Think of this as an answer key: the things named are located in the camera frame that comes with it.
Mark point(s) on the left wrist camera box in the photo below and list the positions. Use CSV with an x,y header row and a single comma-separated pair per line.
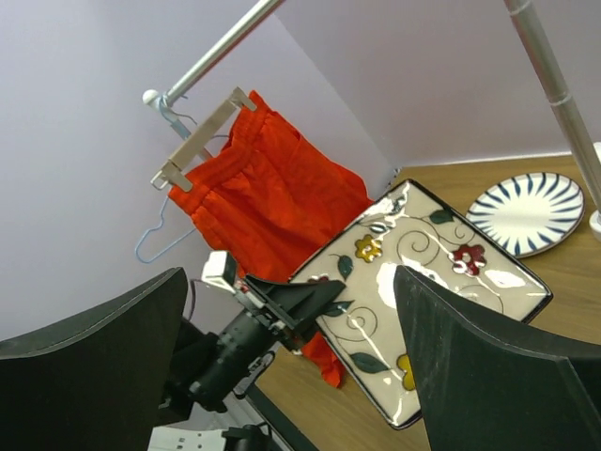
x,y
220,271

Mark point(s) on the orange garment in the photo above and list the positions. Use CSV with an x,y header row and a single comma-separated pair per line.
x,y
270,198

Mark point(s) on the wooden clip hanger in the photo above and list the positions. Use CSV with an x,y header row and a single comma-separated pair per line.
x,y
172,171

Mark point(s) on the blue wire hanger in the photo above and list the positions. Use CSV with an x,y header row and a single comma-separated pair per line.
x,y
157,102

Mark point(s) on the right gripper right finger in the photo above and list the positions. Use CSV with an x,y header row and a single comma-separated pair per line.
x,y
488,382

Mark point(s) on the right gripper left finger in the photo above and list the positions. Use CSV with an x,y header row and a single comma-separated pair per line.
x,y
93,381

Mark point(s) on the square leaf pattern plate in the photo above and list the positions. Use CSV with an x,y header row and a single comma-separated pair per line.
x,y
409,226

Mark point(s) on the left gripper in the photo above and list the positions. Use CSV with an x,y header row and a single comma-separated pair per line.
x,y
279,313

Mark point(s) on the white clothes rack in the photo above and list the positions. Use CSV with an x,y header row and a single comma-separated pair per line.
x,y
410,84

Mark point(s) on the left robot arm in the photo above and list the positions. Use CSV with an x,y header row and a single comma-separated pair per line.
x,y
206,368

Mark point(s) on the blue striped white plate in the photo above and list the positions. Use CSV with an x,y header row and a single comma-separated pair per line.
x,y
530,213

